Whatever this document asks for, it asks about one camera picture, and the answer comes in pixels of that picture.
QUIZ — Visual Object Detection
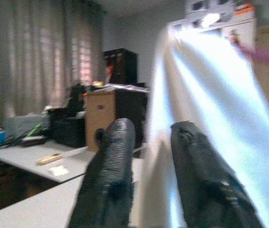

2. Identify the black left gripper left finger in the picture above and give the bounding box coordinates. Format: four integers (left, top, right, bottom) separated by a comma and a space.
69, 118, 136, 228

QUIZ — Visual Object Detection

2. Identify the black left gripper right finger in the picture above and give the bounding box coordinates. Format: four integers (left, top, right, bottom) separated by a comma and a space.
171, 120, 266, 228

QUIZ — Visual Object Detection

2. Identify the white T-shirt black print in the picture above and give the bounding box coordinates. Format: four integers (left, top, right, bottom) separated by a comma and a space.
131, 23, 269, 228

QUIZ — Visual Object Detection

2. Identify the small white paper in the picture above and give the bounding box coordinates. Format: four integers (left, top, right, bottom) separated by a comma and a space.
48, 166, 68, 176

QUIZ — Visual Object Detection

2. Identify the wooden speaker black cone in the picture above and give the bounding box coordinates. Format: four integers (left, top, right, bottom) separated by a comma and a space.
84, 89, 149, 157

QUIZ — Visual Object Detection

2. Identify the white remote control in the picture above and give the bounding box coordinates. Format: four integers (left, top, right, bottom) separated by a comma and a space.
36, 153, 64, 165

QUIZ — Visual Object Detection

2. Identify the black desk device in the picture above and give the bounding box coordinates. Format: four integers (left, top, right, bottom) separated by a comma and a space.
48, 108, 87, 148

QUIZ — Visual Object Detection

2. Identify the paper stack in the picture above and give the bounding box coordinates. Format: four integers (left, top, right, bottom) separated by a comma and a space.
86, 82, 149, 93

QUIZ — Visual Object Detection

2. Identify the grey cloth bag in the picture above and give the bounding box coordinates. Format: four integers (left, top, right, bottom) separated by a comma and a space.
5, 115, 51, 138

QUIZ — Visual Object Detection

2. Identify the dark wooden shelf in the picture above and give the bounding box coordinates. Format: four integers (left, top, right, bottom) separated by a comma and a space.
102, 48, 139, 85

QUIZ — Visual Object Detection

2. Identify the beige window curtain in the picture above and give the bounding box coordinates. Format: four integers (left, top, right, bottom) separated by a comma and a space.
0, 0, 106, 122

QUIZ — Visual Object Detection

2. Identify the white tall cabinet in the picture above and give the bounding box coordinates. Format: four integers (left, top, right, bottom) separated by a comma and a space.
170, 18, 256, 55

